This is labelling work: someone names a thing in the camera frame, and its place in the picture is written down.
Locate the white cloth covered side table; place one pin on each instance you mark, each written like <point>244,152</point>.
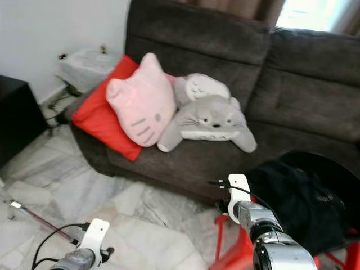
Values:
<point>87,67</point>

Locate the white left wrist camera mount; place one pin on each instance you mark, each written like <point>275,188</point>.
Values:
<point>95,236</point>

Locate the grey white round plush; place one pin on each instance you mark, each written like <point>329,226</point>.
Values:
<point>202,85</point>

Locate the grey Totoro plush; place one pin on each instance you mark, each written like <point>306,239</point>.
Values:
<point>208,118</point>

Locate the dark brown fabric sofa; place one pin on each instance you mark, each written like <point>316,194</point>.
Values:
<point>287,95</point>

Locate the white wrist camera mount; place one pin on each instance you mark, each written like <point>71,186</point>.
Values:
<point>238,191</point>
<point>95,236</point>

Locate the black TV cabinet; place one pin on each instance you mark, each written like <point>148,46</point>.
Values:
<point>19,118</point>

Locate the bright window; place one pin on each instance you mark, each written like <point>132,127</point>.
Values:
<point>315,14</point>

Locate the red plastic stool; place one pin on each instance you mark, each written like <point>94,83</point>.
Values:
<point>236,253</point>

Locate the pink cat face cushion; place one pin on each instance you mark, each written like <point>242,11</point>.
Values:
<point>143,104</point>

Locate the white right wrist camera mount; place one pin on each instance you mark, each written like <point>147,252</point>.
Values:
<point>238,191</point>

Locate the red cushion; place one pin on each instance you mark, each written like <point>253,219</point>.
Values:
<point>98,121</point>

